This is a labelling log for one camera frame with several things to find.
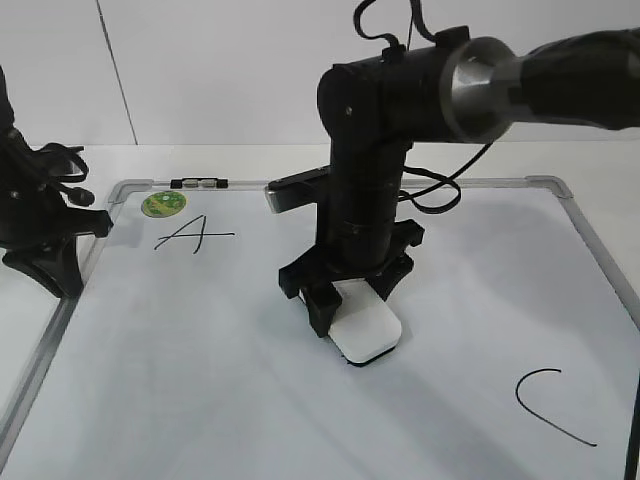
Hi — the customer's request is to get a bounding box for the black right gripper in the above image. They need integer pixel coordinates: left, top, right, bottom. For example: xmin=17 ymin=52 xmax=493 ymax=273
xmin=278 ymin=220 xmax=425 ymax=337

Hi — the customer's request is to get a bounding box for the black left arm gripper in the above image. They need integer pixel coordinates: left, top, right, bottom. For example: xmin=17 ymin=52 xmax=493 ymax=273
xmin=1 ymin=127 xmax=112 ymax=299

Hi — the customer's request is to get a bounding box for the white board eraser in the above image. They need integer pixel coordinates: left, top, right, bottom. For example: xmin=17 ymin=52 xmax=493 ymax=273
xmin=328 ymin=280 xmax=402 ymax=366

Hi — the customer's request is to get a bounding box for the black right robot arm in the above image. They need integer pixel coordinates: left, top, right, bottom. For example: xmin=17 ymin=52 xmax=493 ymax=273
xmin=267 ymin=27 xmax=639 ymax=310

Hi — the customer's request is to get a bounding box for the round green magnet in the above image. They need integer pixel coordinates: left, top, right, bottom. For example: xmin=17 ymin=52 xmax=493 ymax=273
xmin=141 ymin=191 xmax=187 ymax=219

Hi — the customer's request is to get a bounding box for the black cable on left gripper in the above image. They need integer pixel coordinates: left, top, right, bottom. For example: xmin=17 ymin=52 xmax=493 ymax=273
xmin=9 ymin=130 xmax=96 ymax=207

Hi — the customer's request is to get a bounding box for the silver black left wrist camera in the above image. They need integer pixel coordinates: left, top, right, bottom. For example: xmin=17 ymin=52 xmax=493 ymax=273
xmin=49 ymin=158 xmax=89 ymax=183

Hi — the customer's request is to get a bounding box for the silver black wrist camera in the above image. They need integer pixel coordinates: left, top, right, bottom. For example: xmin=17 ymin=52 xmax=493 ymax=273
xmin=264 ymin=166 xmax=330 ymax=214
xmin=49 ymin=158 xmax=89 ymax=183

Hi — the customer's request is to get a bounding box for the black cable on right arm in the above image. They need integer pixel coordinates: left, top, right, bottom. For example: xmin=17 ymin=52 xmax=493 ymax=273
xmin=352 ymin=0 xmax=494 ymax=214

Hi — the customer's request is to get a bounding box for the white board with grey frame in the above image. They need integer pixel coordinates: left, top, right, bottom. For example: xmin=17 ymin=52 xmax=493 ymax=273
xmin=1 ymin=177 xmax=639 ymax=479

